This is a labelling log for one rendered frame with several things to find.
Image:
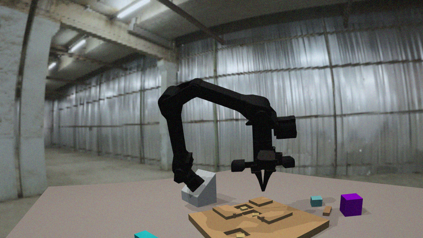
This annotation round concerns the purple cube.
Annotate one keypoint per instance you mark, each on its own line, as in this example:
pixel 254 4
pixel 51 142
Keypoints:
pixel 351 205

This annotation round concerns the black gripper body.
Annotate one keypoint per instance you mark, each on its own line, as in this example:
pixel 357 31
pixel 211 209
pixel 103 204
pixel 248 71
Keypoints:
pixel 240 165

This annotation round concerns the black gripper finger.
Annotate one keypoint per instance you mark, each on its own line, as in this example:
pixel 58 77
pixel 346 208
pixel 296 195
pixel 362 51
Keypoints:
pixel 259 177
pixel 267 175

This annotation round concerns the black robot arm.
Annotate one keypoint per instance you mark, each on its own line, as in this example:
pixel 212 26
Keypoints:
pixel 256 109

